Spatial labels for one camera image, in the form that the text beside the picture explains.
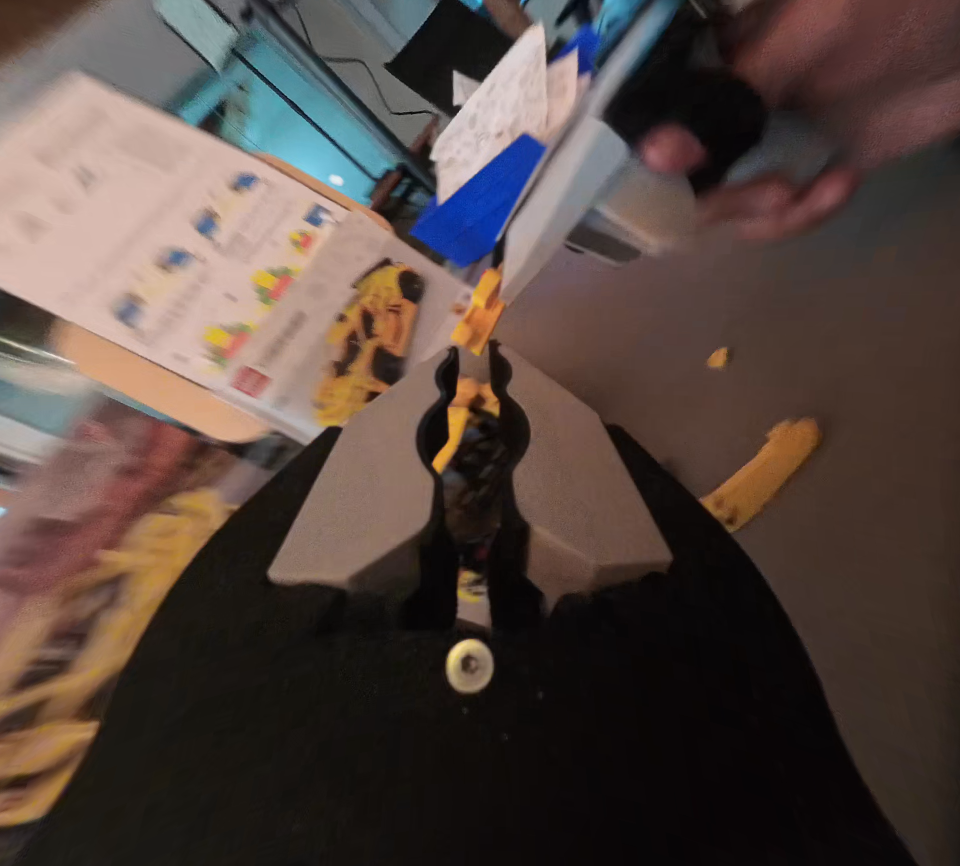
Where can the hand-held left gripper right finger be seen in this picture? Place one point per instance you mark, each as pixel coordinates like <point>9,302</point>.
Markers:
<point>577,498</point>

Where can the person's right hand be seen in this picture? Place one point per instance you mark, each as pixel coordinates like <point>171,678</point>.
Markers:
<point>772,206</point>

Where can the black monitor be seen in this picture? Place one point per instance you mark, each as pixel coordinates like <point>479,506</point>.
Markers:
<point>450,48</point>

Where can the blue plastic bin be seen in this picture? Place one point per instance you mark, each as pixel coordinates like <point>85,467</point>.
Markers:
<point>487,198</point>

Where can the small yellow brick connector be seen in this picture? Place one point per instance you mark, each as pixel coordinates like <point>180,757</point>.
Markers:
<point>480,315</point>

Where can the car instruction booklet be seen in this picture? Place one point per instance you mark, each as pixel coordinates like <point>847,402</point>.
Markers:
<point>315,326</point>

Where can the printed instruction sheet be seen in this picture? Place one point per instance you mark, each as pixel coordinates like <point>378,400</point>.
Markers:
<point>112,206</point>

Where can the white patterned paper bag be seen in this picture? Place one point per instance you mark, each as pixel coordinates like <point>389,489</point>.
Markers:
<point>502,108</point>

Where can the toy car set box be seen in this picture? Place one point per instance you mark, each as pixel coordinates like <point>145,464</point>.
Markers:
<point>90,543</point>

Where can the yellow brick panel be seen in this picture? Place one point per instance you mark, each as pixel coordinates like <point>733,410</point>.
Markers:
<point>765,468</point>

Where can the grey desk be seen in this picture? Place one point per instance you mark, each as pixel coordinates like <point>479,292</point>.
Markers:
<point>825,618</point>

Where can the small yellow brick piece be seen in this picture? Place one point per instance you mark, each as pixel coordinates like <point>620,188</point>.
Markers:
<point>718,357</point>

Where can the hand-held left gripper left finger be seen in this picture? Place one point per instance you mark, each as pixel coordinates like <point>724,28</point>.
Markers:
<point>352,506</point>

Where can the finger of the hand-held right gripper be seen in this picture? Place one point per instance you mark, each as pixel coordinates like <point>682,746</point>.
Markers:
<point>637,221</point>
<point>559,206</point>

